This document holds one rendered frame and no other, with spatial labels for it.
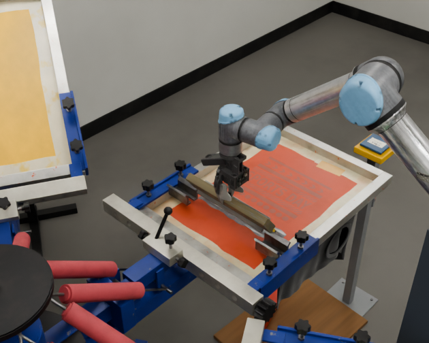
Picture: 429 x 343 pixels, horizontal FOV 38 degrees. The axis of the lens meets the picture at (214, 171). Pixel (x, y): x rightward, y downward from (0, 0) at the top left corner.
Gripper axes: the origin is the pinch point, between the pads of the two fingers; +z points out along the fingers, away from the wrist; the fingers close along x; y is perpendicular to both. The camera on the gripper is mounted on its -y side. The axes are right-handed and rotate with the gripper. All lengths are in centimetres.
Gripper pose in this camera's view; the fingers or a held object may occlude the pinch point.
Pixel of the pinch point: (225, 196)
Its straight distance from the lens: 210.6
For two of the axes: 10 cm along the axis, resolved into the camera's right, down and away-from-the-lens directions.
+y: 7.3, 4.2, -5.5
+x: 6.9, -4.5, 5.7
